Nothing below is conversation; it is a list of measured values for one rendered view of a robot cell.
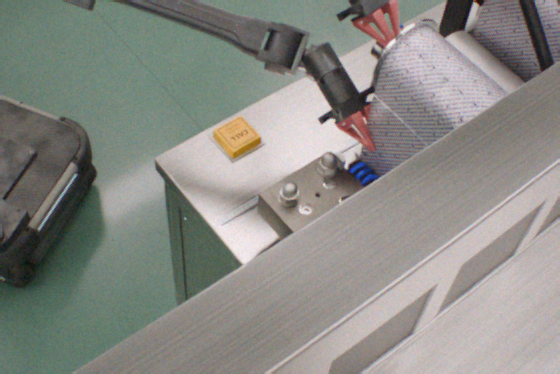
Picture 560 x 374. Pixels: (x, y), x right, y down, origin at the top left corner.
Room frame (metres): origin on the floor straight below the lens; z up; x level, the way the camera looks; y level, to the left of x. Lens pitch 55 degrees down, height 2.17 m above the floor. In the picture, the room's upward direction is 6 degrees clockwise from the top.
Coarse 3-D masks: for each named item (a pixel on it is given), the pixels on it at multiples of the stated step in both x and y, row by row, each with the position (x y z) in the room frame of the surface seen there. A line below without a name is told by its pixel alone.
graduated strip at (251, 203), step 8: (344, 144) 1.02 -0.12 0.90; (352, 144) 1.02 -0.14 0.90; (344, 152) 1.00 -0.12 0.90; (248, 200) 0.85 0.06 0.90; (256, 200) 0.86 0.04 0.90; (240, 208) 0.83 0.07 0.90; (248, 208) 0.84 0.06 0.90; (224, 216) 0.81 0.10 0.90; (232, 216) 0.81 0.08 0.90; (224, 224) 0.80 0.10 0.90
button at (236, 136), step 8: (232, 120) 1.03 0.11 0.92; (240, 120) 1.03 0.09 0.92; (216, 128) 1.00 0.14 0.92; (224, 128) 1.00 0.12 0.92; (232, 128) 1.01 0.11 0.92; (240, 128) 1.01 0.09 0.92; (248, 128) 1.01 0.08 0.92; (216, 136) 0.99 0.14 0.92; (224, 136) 0.98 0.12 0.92; (232, 136) 0.99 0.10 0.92; (240, 136) 0.99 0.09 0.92; (248, 136) 0.99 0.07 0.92; (256, 136) 0.99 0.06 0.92; (224, 144) 0.97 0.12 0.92; (232, 144) 0.97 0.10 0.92; (240, 144) 0.97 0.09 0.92; (248, 144) 0.97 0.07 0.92; (256, 144) 0.99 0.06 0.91; (232, 152) 0.95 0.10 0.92; (240, 152) 0.96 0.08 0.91
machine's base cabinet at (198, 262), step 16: (176, 208) 0.88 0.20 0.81; (176, 224) 0.88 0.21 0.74; (192, 224) 0.84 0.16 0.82; (176, 240) 0.89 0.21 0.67; (192, 240) 0.84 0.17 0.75; (208, 240) 0.80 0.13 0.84; (176, 256) 0.89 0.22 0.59; (192, 256) 0.85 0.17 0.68; (208, 256) 0.80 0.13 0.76; (224, 256) 0.76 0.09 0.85; (176, 272) 0.90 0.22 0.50; (192, 272) 0.85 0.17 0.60; (208, 272) 0.80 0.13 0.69; (224, 272) 0.76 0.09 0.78; (176, 288) 0.90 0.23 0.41; (192, 288) 0.85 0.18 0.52; (176, 304) 0.90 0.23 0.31
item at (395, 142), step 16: (384, 112) 0.87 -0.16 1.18; (368, 128) 0.88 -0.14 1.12; (384, 128) 0.86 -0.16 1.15; (400, 128) 0.84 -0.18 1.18; (384, 144) 0.85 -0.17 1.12; (400, 144) 0.83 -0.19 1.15; (416, 144) 0.81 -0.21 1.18; (368, 160) 0.87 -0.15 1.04; (384, 160) 0.85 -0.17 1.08; (400, 160) 0.82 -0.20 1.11
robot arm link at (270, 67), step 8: (288, 24) 1.02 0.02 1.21; (304, 32) 1.01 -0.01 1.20; (304, 40) 1.00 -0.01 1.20; (304, 48) 0.99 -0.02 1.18; (264, 64) 0.97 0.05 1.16; (272, 64) 0.96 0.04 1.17; (296, 64) 0.96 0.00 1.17; (272, 72) 0.96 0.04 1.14; (280, 72) 0.95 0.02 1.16; (288, 72) 0.95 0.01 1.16; (312, 80) 1.02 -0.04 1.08
